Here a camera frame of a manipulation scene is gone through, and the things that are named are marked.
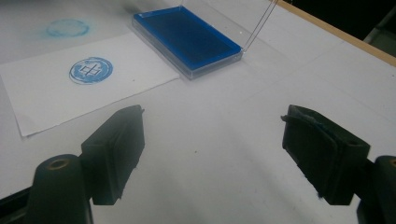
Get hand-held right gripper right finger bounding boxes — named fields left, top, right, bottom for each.
left=280, top=104, right=396, bottom=224

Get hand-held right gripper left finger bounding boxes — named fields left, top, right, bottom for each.
left=27, top=104, right=147, bottom=224

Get blue ink pad clear case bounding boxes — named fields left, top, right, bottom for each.
left=131, top=0, right=280, bottom=81

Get white paper sheet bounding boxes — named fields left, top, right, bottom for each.
left=0, top=31, right=181, bottom=138

